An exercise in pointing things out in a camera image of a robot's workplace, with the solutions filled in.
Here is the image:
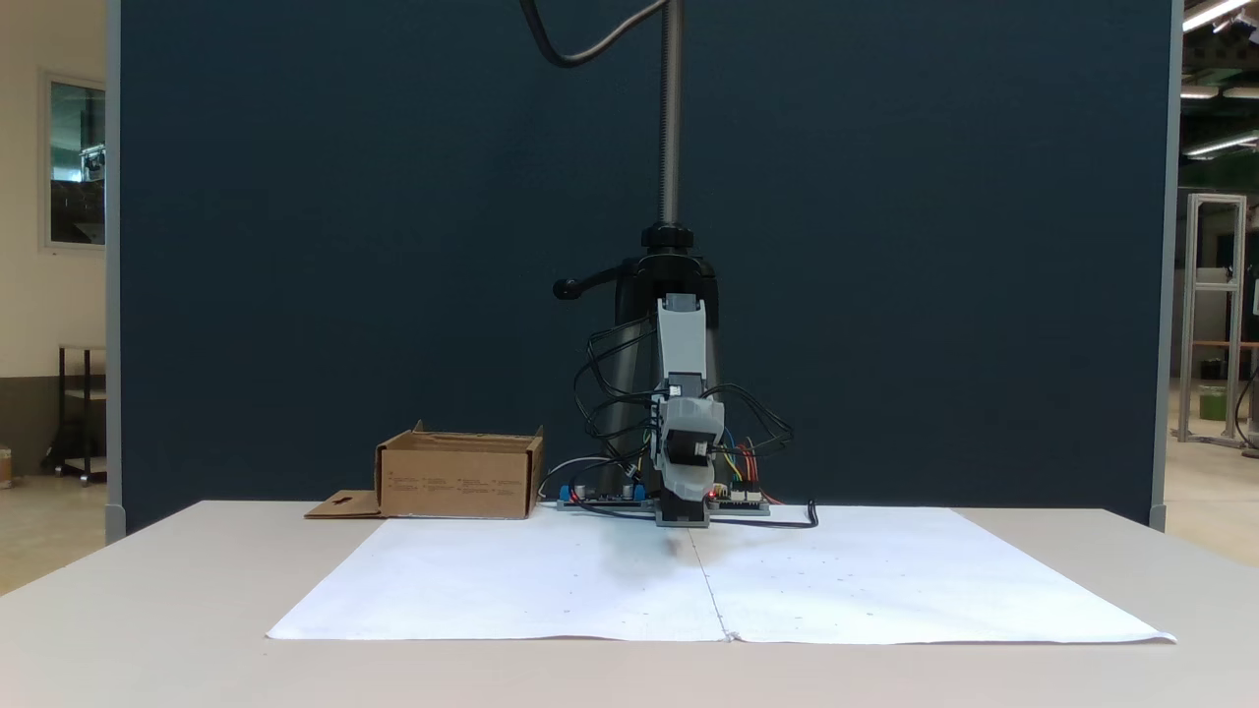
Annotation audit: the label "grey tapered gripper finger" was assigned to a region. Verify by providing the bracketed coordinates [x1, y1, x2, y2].
[661, 462, 722, 499]

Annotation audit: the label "circuit board with blue parts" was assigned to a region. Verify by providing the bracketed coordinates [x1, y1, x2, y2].
[558, 482, 656, 512]

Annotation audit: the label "white paper sheet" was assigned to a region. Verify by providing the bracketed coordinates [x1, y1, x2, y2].
[268, 513, 729, 642]
[689, 506, 1176, 646]

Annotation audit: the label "brown cardboard box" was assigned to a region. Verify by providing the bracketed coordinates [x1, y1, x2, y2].
[305, 421, 545, 520]

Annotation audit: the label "dark blue partition panel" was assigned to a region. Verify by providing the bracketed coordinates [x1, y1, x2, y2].
[106, 0, 1181, 538]

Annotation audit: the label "ceiling light strip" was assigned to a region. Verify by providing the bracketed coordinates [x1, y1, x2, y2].
[1184, 132, 1259, 159]
[1183, 0, 1259, 32]

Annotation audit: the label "black shelf cart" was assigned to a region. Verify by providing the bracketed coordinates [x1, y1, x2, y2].
[41, 344, 107, 485]

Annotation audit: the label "circuit board with coloured wires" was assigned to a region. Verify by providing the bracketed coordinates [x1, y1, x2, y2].
[708, 484, 771, 516]

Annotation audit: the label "coloured jumper wires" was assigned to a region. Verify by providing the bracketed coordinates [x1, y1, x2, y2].
[723, 438, 780, 504]

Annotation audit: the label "black wrist wire loop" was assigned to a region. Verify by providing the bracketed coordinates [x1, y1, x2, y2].
[703, 383, 794, 459]

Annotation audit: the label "black arm wire bundle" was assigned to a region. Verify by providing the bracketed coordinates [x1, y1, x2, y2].
[574, 326, 662, 471]

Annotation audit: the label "black power cable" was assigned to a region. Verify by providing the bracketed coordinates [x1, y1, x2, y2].
[570, 500, 819, 530]

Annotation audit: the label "grey cable at board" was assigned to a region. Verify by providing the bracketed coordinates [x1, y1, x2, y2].
[538, 456, 619, 502]

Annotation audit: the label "black and silver camera stand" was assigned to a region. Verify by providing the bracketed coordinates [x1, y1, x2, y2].
[553, 0, 721, 493]

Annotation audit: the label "grey hanging cable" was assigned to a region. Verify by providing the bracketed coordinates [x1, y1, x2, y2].
[519, 0, 672, 70]

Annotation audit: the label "aluminium frame rack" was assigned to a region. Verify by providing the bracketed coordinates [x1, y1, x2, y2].
[1177, 193, 1250, 449]

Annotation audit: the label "wall window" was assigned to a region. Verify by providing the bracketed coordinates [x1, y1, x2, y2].
[39, 71, 107, 252]

